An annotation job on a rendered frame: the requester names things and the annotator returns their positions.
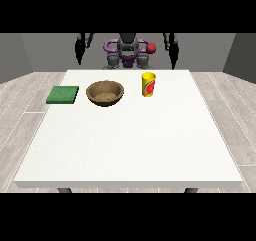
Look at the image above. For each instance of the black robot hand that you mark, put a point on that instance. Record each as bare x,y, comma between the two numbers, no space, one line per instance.
79,48
173,50

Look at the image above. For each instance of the grey robot trunk purple rings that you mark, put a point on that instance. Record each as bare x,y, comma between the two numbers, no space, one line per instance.
126,56

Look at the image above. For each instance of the small red ball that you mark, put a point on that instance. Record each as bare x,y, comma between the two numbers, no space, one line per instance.
151,48

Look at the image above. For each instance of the yellow cup with melon print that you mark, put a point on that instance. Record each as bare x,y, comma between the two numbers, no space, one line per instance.
148,85

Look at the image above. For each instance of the brown wooden bowl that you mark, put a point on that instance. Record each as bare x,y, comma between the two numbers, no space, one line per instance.
105,93

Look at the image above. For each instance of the green square pad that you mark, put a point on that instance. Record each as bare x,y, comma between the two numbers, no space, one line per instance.
62,94

